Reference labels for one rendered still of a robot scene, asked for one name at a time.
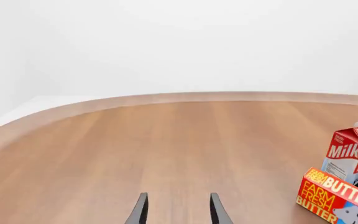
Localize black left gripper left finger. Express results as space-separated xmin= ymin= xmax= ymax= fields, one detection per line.
xmin=124 ymin=192 xmax=149 ymax=224

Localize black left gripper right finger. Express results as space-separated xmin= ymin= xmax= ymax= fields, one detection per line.
xmin=209 ymin=192 xmax=234 ymax=224

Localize red yellow butter box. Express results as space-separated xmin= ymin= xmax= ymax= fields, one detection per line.
xmin=295 ymin=166 xmax=358 ymax=224

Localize red white milk carton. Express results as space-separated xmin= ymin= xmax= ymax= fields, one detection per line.
xmin=321 ymin=122 xmax=358 ymax=187

